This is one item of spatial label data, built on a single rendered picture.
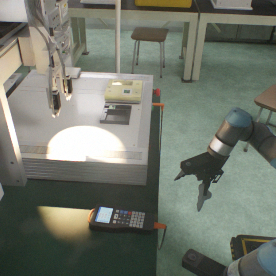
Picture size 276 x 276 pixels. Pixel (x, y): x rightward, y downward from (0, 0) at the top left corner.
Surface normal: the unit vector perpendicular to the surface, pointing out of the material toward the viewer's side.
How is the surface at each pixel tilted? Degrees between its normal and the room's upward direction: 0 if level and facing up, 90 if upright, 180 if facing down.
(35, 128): 0
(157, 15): 90
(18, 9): 90
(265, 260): 69
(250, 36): 89
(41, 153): 0
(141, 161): 0
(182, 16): 90
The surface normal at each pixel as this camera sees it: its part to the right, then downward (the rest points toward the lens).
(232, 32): -0.06, 0.59
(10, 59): 1.00, 0.06
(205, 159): -0.04, -0.75
